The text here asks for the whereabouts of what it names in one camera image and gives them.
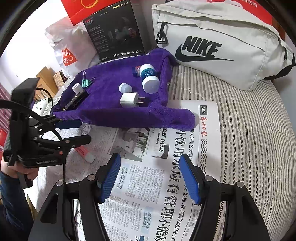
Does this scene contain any pink highlighter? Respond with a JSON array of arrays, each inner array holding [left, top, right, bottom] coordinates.
[[74, 146, 95, 163]]

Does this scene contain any grand reserve mini bottle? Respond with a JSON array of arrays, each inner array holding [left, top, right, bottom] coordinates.
[[63, 90, 89, 111]]

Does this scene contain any white tape roll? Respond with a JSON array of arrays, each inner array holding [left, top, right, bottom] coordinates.
[[72, 83, 84, 95]]

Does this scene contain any teal binder clip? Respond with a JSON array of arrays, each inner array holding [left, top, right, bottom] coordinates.
[[82, 71, 96, 88]]

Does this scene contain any white usb night light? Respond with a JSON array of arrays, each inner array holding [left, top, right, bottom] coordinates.
[[118, 83, 132, 94]]

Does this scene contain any white usb charger cube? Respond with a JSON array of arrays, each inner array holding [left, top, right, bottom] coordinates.
[[120, 92, 145, 108]]

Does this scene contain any white blue cylindrical bottle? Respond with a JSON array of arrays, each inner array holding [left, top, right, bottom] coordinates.
[[139, 64, 160, 94]]

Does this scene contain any dark blue sleeve forearm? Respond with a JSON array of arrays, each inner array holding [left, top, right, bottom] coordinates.
[[1, 172, 34, 240]]

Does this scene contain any person left hand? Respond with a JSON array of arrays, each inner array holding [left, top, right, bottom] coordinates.
[[1, 158, 39, 180]]

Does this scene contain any wooden furniture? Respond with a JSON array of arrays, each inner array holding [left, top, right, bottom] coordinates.
[[36, 67, 58, 97]]

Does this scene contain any brown wooden sign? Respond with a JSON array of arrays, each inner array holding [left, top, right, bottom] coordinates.
[[53, 71, 68, 89]]

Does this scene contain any newspaper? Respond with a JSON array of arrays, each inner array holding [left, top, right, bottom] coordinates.
[[41, 99, 223, 241]]

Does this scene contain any white Miniso plastic bag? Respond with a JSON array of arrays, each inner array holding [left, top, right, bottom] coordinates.
[[45, 17, 101, 78]]

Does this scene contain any purple towel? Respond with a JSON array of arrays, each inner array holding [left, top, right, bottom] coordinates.
[[53, 49, 196, 131]]

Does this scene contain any black headset box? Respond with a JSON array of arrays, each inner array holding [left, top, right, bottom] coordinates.
[[83, 1, 152, 62]]

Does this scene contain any red gift box gold print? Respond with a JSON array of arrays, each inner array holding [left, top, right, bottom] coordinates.
[[61, 0, 120, 25]]

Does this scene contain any white Nike bag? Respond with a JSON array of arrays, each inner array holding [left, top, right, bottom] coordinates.
[[152, 1, 295, 91]]

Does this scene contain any red paper shopping bag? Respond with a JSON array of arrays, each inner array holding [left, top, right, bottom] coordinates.
[[207, 0, 273, 25]]

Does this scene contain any black cable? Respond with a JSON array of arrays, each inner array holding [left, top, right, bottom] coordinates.
[[0, 87, 71, 183]]

